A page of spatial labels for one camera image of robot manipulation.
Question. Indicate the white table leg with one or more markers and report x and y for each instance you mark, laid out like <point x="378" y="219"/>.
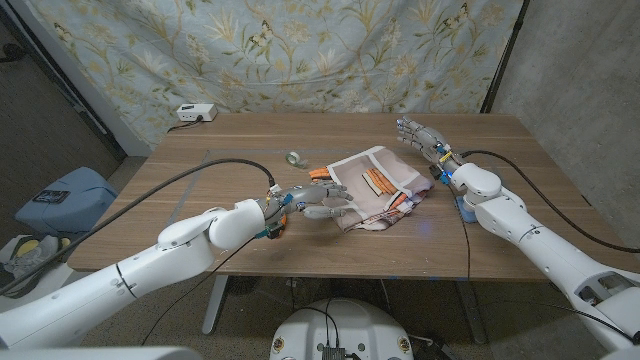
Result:
<point x="472" y="312"/>
<point x="215" y="305"/>

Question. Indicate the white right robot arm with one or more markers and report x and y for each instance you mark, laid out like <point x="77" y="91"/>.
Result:
<point x="540" y="240"/>

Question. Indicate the black backdrop stand pole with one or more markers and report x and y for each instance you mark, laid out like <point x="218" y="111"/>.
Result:
<point x="502" y="60"/>

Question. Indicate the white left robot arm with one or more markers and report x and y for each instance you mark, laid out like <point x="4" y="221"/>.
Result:
<point x="150" y="265"/>

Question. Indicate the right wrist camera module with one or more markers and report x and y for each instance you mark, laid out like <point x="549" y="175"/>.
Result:
<point x="439" y="174"/>

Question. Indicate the tape roll with green core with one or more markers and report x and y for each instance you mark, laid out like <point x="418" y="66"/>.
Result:
<point x="296" y="160"/>

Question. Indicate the pink white orange striped cloth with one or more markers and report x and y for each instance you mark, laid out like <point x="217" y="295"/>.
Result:
<point x="385" y="190"/>

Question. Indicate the pile of shoes and cloths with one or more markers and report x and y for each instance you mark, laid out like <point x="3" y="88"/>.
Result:
<point x="30" y="255"/>

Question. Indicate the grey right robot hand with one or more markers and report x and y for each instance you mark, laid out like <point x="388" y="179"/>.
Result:
<point x="430" y="142"/>

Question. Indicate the floral printed backdrop cloth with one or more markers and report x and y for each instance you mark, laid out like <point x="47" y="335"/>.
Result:
<point x="300" y="55"/>

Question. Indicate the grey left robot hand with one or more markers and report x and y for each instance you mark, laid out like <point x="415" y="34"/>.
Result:
<point x="300" y="197"/>

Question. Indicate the white power socket box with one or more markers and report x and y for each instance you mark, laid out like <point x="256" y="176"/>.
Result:
<point x="196" y="112"/>

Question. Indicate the blue plastic bin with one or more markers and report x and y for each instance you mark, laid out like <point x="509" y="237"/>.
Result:
<point x="70" y="210"/>

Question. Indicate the white robot torso base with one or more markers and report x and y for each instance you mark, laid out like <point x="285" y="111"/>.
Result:
<point x="345" y="325"/>

